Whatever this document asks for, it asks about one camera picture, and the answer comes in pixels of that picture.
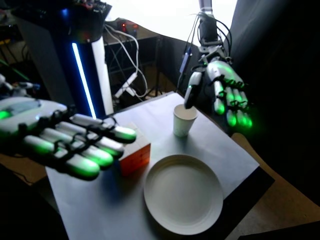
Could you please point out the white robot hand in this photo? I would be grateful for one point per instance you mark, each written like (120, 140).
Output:
(22, 112)
(222, 71)

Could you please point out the white paper cup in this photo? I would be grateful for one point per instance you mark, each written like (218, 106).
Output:
(183, 123)

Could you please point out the Rubik's cube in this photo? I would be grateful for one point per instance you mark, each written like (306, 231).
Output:
(136, 155)

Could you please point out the white paper plate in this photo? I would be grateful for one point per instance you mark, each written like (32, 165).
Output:
(183, 195)

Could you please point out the black backdrop cloth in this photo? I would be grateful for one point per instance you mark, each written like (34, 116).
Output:
(280, 50)

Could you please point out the black column with blue light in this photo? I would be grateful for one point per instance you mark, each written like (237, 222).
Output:
(60, 55)

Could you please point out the white power strip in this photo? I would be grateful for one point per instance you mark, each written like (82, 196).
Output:
(127, 86)

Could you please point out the black device with red light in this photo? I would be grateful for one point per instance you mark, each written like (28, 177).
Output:
(126, 27)

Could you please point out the black table mat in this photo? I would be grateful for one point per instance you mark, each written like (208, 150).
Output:
(250, 186)

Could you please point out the white paper sheet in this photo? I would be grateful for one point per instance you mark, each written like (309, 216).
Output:
(100, 205)

